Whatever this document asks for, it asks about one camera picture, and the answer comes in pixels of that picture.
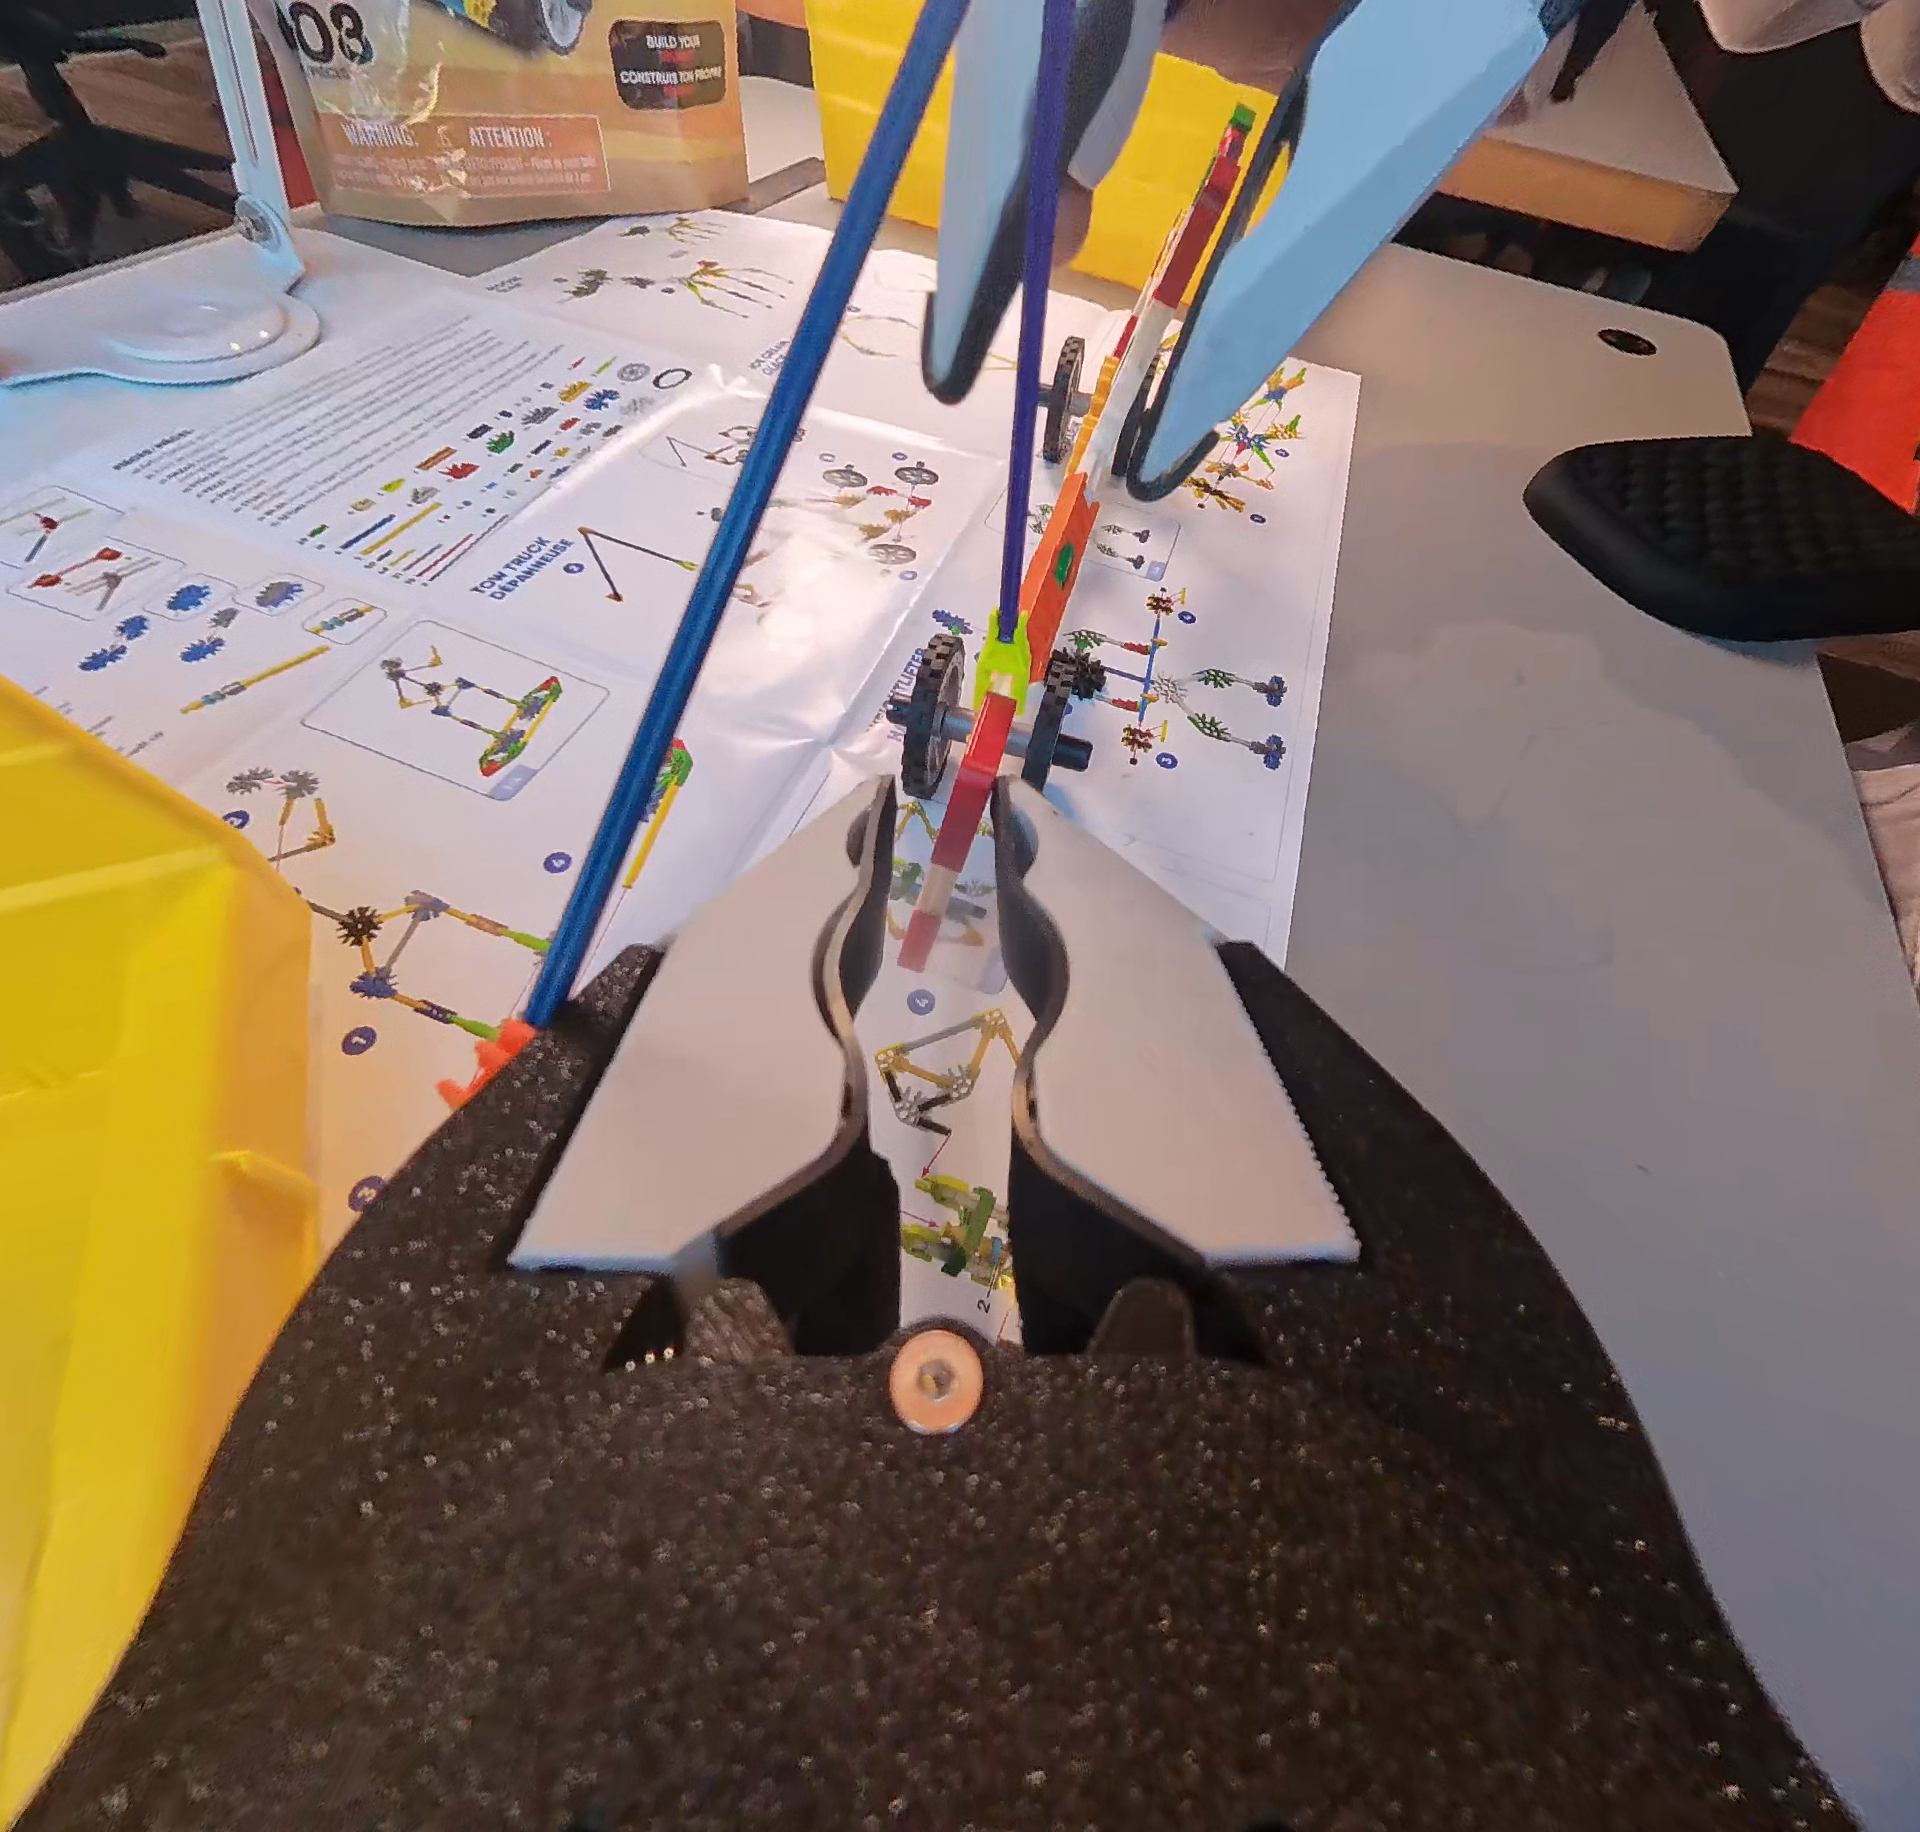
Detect grey desk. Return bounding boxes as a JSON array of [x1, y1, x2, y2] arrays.
[[299, 198, 1920, 1832]]

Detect colourful cardboard toy box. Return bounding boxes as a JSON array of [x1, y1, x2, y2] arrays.
[[224, 0, 745, 229]]

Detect white stand base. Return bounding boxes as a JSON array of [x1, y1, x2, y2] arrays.
[[0, 0, 317, 389]]

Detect light background table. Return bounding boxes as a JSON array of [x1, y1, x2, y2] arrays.
[[1320, 2, 1741, 250]]

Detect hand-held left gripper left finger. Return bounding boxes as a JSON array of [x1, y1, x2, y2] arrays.
[[509, 782, 895, 1355]]

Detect orange traffic cone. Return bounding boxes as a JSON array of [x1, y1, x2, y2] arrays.
[[1795, 268, 1920, 515]]

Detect blue rods with orange connector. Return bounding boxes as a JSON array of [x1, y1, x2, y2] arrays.
[[445, 0, 1089, 1108]]

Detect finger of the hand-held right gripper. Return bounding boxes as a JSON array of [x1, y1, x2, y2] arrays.
[[914, 0, 1187, 409], [1125, 0, 1607, 500]]

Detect yellow plastic bin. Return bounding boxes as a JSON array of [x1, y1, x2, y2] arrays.
[[794, 0, 1291, 290], [0, 674, 326, 1811]]

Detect colourful rod and connector model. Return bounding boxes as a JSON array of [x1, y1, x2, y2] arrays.
[[895, 108, 1262, 972]]

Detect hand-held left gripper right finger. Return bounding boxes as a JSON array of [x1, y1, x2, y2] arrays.
[[1001, 793, 1361, 1355]]

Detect white instruction sheet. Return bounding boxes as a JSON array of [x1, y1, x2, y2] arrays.
[[0, 213, 1367, 1324]]

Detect black office chair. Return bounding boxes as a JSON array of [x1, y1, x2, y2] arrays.
[[0, 0, 219, 282]]

